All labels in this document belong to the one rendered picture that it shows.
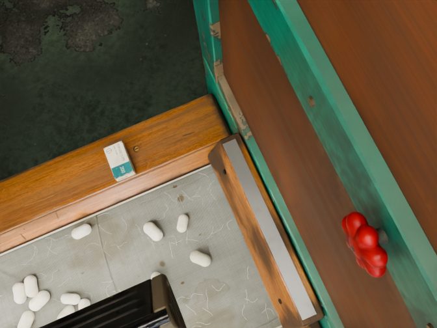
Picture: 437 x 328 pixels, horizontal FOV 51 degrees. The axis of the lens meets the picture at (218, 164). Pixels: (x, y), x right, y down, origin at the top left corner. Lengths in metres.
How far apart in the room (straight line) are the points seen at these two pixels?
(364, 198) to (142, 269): 0.56
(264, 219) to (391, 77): 0.47
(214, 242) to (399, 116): 0.59
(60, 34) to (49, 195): 1.14
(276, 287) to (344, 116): 0.44
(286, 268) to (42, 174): 0.45
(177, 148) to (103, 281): 0.26
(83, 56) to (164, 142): 1.06
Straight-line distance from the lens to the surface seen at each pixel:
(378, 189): 0.28
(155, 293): 0.46
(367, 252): 0.29
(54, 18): 1.96
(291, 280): 0.68
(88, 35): 1.87
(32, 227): 0.86
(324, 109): 0.31
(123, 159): 0.80
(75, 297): 0.82
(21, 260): 0.88
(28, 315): 0.85
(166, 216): 0.81
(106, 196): 0.83
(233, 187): 0.71
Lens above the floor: 1.53
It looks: 75 degrees down
